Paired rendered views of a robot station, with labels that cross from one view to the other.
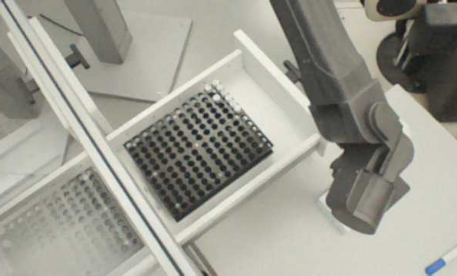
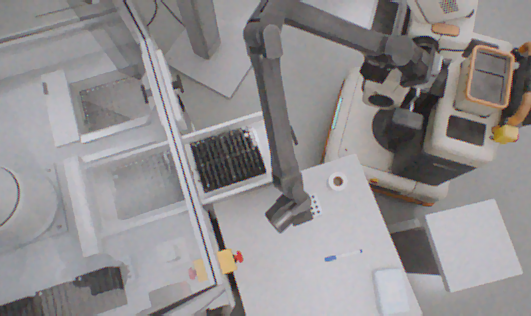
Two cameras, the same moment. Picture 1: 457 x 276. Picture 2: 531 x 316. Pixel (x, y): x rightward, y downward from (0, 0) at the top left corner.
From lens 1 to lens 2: 52 cm
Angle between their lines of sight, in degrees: 9
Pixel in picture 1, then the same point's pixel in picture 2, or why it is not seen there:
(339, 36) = (288, 151)
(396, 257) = (312, 246)
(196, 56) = not seen: hidden behind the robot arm
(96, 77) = (188, 63)
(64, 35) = (173, 22)
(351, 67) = (289, 166)
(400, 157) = (303, 206)
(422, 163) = (348, 203)
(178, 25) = not seen: hidden behind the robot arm
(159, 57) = (234, 63)
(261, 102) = not seen: hidden behind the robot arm
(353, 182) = (277, 210)
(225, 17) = (290, 47)
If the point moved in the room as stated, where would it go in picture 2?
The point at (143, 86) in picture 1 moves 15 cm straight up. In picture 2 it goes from (217, 80) to (214, 68)
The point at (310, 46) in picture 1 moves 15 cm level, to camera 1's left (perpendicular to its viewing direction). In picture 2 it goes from (274, 152) to (215, 142)
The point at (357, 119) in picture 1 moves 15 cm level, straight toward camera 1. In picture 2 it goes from (284, 187) to (241, 229)
